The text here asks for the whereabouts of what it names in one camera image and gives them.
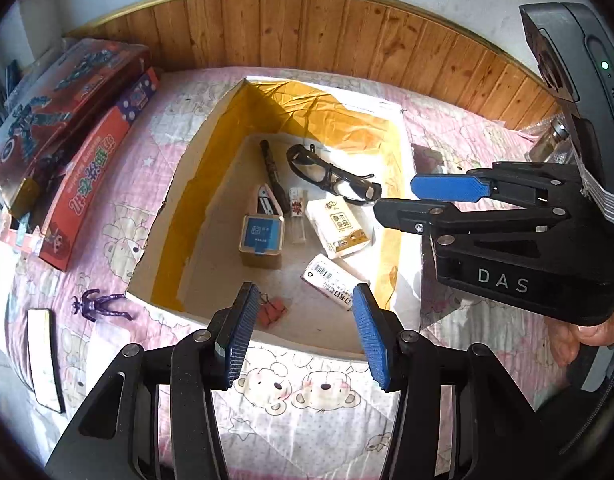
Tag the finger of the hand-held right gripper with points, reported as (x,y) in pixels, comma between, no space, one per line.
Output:
(447,187)
(402,212)

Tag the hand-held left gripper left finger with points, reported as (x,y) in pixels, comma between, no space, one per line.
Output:
(237,340)

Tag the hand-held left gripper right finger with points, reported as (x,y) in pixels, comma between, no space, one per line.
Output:
(374,345)

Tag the red binder clips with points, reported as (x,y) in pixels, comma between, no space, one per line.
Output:
(272,312)

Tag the tissue packet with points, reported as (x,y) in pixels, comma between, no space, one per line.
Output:
(339,227)

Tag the cardboard box yellow tape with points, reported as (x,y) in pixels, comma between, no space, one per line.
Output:
(212,260)

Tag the white barcode box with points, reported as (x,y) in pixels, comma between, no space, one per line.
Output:
(327,272)

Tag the blue square tea tin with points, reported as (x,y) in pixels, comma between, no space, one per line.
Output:
(262,232)

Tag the person's right hand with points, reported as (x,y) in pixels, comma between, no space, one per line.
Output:
(587,340)

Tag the black glasses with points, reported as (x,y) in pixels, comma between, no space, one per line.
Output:
(367,191)

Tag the small clear bottle red label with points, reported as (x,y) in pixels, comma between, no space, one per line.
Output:
(297,210)

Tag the glass bottle metal cap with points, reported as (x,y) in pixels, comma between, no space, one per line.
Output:
(549,147)

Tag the pink white stapler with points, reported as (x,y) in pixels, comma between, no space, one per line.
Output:
(266,202)

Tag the purple toy figurine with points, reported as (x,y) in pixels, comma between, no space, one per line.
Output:
(104,305)

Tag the black pen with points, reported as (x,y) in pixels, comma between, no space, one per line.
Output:
(269,165)

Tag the white black-framed mirror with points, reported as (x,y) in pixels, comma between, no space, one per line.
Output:
(44,360)

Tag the robot print toy box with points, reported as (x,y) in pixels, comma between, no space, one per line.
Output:
(62,95)

